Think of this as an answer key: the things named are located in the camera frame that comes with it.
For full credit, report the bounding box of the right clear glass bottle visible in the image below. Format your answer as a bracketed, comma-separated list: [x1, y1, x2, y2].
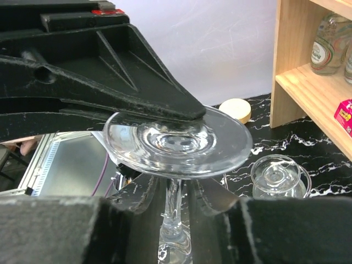
[344, 42, 352, 85]

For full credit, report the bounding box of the pink sponge box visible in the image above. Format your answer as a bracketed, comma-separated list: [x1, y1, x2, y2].
[334, 99, 352, 137]

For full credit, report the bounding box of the clear stemmed wine glass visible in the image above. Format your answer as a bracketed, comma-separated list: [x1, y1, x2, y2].
[103, 107, 252, 263]

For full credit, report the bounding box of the clear glass bottle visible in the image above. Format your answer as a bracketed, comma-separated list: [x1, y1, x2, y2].
[344, 42, 352, 85]
[310, 12, 351, 75]

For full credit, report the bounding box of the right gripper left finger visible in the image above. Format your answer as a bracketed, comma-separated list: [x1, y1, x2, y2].
[1, 174, 166, 263]

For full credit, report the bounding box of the wooden two-tier shelf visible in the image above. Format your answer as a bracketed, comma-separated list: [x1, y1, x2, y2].
[269, 1, 351, 158]

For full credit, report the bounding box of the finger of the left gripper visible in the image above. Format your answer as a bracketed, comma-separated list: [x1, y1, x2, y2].
[1, 104, 124, 141]

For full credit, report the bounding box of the round yellow wooden coaster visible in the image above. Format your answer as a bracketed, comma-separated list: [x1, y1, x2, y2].
[219, 98, 251, 124]

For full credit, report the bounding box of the ribbed goblet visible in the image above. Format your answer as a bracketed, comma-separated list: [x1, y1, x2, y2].
[250, 155, 300, 194]

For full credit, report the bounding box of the left clear glass bottle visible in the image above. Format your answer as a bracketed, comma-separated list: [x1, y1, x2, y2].
[310, 12, 351, 75]

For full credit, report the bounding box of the chrome wine glass rack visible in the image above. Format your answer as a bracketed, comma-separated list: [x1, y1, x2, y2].
[252, 165, 312, 199]

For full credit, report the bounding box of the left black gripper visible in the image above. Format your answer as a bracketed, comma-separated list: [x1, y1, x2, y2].
[1, 1, 206, 121]

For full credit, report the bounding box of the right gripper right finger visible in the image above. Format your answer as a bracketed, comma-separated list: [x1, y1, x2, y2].
[188, 179, 351, 263]

